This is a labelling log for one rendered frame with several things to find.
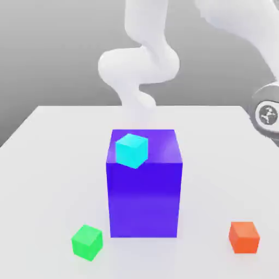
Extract small orange cube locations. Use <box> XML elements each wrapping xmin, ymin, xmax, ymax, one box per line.
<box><xmin>228</xmin><ymin>221</ymin><xmax>261</xmax><ymax>254</ymax></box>

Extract small green cube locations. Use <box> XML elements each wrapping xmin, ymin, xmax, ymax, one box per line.
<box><xmin>71</xmin><ymin>224</ymin><xmax>104</xmax><ymax>262</ymax></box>

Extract large blue box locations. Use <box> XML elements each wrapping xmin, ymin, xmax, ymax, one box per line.
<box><xmin>106</xmin><ymin>129</ymin><xmax>183</xmax><ymax>239</ymax></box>

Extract small cyan cube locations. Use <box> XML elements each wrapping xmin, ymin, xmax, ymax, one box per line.
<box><xmin>115</xmin><ymin>133</ymin><xmax>149</xmax><ymax>170</ymax></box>

